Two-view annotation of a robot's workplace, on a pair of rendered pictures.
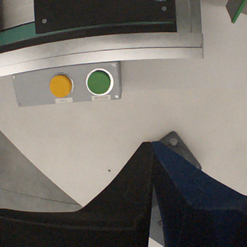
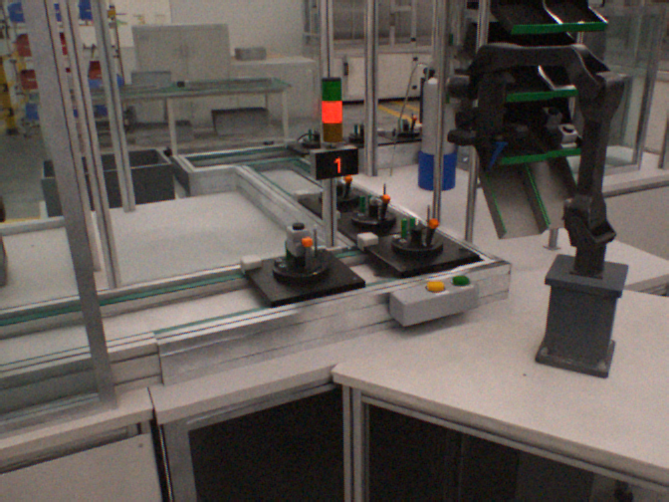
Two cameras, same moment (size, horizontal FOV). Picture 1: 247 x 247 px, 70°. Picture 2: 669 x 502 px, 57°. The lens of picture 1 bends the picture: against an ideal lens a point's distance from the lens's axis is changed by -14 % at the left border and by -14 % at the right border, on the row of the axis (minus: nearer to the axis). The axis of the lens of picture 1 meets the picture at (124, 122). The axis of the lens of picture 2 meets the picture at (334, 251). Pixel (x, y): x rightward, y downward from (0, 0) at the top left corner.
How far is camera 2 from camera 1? 1.47 m
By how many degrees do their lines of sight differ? 90
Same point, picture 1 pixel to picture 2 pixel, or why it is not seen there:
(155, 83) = (500, 315)
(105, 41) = (449, 271)
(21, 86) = (402, 294)
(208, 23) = not seen: hidden behind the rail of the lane
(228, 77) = not seen: hidden behind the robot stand
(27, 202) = not seen: outside the picture
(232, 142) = (618, 325)
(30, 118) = (404, 360)
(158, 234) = (585, 280)
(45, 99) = (427, 295)
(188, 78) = (523, 307)
